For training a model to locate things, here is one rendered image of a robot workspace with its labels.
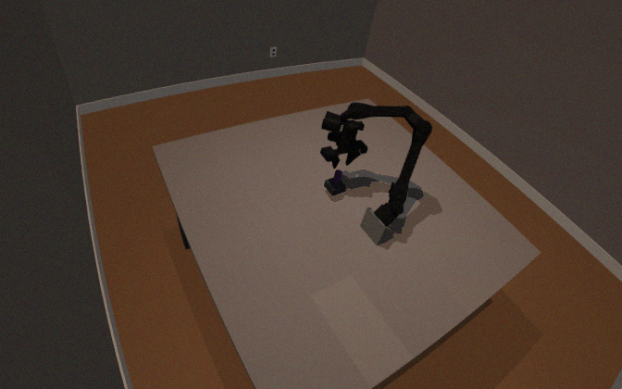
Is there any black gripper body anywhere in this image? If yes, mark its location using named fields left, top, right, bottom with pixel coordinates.
left=320, top=134, right=367, bottom=162

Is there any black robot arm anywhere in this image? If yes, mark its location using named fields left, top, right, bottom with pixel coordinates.
left=321, top=102, right=432, bottom=227

